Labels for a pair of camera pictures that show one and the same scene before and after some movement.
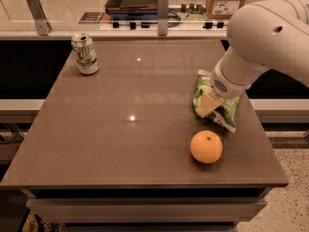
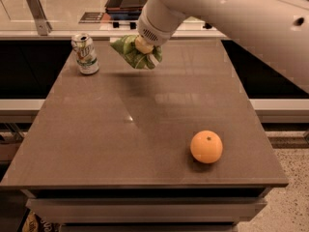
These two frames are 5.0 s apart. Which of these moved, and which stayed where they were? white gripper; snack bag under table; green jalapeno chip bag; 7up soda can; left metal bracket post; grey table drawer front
Moved: white gripper; green jalapeno chip bag
Stayed: left metal bracket post; 7up soda can; grey table drawer front; snack bag under table
